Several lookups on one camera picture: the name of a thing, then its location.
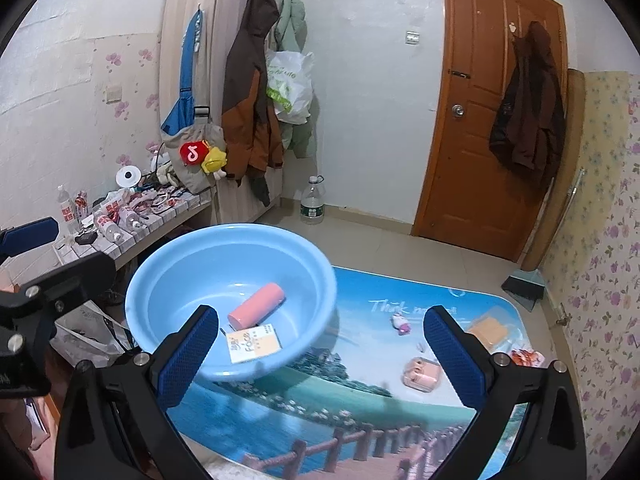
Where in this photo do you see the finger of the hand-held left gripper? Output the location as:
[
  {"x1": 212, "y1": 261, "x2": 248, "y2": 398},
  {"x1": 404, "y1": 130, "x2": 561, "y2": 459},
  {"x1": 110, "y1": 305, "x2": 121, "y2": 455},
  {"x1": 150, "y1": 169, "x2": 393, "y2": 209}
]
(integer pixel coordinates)
[
  {"x1": 0, "y1": 251, "x2": 117, "y2": 333},
  {"x1": 0, "y1": 216, "x2": 60, "y2": 263}
]

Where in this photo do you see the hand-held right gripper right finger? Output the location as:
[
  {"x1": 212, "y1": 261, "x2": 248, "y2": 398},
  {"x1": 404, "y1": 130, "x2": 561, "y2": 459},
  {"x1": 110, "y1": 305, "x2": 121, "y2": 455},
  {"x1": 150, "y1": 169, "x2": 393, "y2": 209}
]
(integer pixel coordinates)
[{"x1": 422, "y1": 305, "x2": 587, "y2": 480}]

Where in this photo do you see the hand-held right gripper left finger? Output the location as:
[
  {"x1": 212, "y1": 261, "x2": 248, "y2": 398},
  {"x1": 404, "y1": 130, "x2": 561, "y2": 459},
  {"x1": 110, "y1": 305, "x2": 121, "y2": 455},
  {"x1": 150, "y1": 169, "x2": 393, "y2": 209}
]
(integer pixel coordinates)
[{"x1": 54, "y1": 304, "x2": 221, "y2": 480}]

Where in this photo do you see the pink earbud case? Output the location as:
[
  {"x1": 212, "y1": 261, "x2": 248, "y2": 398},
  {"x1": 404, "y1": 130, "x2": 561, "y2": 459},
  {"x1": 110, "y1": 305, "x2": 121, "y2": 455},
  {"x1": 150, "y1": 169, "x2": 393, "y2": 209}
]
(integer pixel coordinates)
[{"x1": 401, "y1": 356, "x2": 443, "y2": 390}]

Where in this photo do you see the clear toothpick box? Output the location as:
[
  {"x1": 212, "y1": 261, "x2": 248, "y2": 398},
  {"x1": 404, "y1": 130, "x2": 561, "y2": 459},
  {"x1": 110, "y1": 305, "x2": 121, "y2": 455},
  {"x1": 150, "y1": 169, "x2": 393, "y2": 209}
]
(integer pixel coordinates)
[{"x1": 465, "y1": 310, "x2": 518, "y2": 351}]

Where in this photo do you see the red print snack packet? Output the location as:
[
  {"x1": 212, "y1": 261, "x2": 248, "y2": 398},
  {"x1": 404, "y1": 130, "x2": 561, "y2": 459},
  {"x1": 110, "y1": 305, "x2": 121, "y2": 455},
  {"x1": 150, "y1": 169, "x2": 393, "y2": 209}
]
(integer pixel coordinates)
[{"x1": 509, "y1": 347, "x2": 547, "y2": 367}]

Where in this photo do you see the light blue plastic basin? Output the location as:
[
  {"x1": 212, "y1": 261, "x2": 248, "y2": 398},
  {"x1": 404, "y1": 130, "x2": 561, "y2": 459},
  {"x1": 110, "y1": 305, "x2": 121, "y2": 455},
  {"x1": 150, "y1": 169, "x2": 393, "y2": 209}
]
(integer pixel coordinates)
[{"x1": 124, "y1": 223, "x2": 338, "y2": 383}]

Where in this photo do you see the blue grey shoulder bag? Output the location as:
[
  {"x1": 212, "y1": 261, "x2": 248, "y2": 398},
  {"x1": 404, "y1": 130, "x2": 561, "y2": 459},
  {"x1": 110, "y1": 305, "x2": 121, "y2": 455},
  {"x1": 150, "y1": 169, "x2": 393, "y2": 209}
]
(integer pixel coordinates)
[{"x1": 160, "y1": 7, "x2": 226, "y2": 193}]

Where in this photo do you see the scenic print desktop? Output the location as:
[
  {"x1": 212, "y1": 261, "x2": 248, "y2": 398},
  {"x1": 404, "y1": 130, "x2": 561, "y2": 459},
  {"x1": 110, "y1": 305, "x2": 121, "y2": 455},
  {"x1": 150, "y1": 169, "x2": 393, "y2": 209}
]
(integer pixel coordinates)
[{"x1": 165, "y1": 265, "x2": 541, "y2": 480}]

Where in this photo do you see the orange white card packet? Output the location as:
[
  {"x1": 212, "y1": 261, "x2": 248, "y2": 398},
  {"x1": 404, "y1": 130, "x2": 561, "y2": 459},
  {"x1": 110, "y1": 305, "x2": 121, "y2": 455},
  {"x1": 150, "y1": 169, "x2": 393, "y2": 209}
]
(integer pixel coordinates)
[{"x1": 225, "y1": 322, "x2": 282, "y2": 365}]

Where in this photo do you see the pink cylinder bottle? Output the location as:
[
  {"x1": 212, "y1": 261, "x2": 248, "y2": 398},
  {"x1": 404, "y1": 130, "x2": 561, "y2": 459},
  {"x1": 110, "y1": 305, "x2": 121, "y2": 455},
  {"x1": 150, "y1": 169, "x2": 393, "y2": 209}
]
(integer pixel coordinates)
[{"x1": 227, "y1": 282, "x2": 286, "y2": 332}]

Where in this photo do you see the teal broom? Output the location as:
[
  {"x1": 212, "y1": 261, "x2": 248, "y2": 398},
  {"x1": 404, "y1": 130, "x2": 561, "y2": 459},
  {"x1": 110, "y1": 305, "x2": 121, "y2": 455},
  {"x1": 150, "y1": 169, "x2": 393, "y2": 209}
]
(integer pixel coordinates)
[{"x1": 501, "y1": 167, "x2": 585, "y2": 313}]

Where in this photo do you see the pile of red white packets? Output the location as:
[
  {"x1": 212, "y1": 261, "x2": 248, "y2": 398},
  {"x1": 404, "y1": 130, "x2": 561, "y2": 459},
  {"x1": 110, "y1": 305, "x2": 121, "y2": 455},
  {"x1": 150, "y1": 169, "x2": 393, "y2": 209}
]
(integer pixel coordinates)
[{"x1": 75, "y1": 185, "x2": 191, "y2": 231}]

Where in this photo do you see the red plush toy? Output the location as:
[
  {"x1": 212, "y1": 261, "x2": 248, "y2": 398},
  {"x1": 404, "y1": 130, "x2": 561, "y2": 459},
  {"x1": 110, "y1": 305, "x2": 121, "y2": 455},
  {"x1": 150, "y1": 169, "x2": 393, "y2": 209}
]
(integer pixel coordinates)
[{"x1": 179, "y1": 141, "x2": 212, "y2": 167}]

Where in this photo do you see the yellow plush toy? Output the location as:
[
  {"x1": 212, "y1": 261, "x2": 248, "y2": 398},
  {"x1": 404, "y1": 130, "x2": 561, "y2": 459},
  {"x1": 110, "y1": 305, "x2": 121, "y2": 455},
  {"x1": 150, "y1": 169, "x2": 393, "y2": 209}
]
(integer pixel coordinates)
[{"x1": 200, "y1": 146, "x2": 228, "y2": 178}]

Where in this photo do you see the large clear water bottle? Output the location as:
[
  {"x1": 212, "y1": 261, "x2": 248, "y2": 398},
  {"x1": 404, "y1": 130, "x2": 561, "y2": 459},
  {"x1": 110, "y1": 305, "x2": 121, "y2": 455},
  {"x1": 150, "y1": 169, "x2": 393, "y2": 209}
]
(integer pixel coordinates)
[{"x1": 300, "y1": 175, "x2": 327, "y2": 225}]

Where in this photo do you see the brown wooden door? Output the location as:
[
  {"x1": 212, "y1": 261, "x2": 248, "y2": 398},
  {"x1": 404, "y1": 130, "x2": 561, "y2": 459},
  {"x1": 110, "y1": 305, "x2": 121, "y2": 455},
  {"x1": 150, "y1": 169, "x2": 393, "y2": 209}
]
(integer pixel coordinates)
[{"x1": 411, "y1": 0, "x2": 568, "y2": 262}]

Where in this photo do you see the brown orange jacket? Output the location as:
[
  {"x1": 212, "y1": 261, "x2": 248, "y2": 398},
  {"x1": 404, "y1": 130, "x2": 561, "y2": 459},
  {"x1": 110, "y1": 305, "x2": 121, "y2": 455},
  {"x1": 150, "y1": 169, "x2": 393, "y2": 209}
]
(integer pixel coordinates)
[{"x1": 221, "y1": 0, "x2": 286, "y2": 207}]

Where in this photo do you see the dark brown jacket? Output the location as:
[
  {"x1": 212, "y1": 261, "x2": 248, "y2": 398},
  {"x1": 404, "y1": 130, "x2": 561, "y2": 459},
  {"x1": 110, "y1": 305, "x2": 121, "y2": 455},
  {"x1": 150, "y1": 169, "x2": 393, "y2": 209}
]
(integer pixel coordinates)
[{"x1": 489, "y1": 21, "x2": 567, "y2": 186}]

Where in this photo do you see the white green plastic bag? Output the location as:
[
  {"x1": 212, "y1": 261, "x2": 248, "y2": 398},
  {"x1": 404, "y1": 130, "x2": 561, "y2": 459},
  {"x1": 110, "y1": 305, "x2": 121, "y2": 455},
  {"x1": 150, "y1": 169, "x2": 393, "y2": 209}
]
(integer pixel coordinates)
[{"x1": 265, "y1": 50, "x2": 316, "y2": 126}]

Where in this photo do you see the pale green jacket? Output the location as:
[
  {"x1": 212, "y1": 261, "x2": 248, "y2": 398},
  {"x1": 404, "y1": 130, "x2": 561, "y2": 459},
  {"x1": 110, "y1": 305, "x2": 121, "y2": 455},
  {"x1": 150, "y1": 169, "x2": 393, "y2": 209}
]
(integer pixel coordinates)
[{"x1": 272, "y1": 0, "x2": 316, "y2": 158}]

